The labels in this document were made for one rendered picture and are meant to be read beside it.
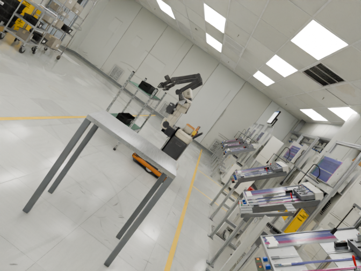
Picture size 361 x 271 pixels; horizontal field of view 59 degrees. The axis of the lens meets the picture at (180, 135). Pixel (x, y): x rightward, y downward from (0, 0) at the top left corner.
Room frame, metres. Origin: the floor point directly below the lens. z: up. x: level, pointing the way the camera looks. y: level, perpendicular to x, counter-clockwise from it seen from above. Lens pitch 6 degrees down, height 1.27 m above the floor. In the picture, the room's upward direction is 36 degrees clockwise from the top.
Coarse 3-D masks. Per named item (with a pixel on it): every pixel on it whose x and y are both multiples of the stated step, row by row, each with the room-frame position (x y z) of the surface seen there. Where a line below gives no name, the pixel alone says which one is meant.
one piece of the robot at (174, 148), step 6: (198, 126) 4.82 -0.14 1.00; (174, 132) 4.89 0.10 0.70; (180, 132) 4.67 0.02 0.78; (192, 132) 4.72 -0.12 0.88; (168, 138) 4.94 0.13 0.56; (174, 138) 4.67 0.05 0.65; (180, 138) 4.67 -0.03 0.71; (186, 138) 4.66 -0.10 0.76; (168, 144) 4.68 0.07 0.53; (174, 144) 4.67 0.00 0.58; (180, 144) 4.66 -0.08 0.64; (186, 144) 4.69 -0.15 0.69; (162, 150) 4.90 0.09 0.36; (168, 150) 4.67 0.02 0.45; (174, 150) 4.67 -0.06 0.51; (180, 150) 4.66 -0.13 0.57; (174, 156) 4.66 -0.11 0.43
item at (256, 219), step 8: (272, 224) 3.85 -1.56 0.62; (248, 232) 3.74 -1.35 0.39; (240, 240) 3.79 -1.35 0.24; (248, 248) 3.39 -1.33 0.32; (296, 248) 3.48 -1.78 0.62; (256, 256) 3.21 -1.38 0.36; (264, 256) 3.20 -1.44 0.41; (304, 256) 3.38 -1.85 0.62; (248, 264) 3.21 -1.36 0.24; (264, 264) 3.20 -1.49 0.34; (312, 264) 3.31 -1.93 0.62
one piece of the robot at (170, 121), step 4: (188, 100) 4.82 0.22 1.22; (176, 104) 4.89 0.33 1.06; (180, 104) 4.82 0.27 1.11; (184, 104) 4.82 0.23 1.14; (188, 104) 4.82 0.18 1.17; (176, 108) 4.88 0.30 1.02; (180, 108) 4.88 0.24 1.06; (184, 108) 4.87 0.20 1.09; (188, 108) 4.95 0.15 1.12; (176, 112) 4.89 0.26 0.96; (180, 112) 4.90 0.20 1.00; (184, 112) 4.87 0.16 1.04; (168, 116) 4.86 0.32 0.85; (172, 116) 4.85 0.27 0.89; (176, 116) 4.89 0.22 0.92; (164, 120) 4.85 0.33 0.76; (168, 120) 4.85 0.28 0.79; (172, 120) 4.84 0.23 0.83; (164, 124) 4.85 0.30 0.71; (168, 124) 4.84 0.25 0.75; (172, 124) 4.92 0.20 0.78; (164, 128) 4.85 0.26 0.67
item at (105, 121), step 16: (96, 112) 2.19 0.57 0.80; (80, 128) 2.00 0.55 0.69; (96, 128) 2.42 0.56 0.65; (112, 128) 2.09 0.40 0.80; (128, 128) 2.43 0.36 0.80; (80, 144) 2.41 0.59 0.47; (128, 144) 2.03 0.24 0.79; (144, 144) 2.28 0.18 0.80; (64, 160) 2.04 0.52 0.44; (160, 160) 2.16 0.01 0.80; (48, 176) 2.01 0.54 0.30; (160, 176) 2.47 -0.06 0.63; (160, 192) 2.06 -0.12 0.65; (144, 208) 2.09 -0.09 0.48; (128, 224) 2.47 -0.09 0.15; (112, 256) 2.06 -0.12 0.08
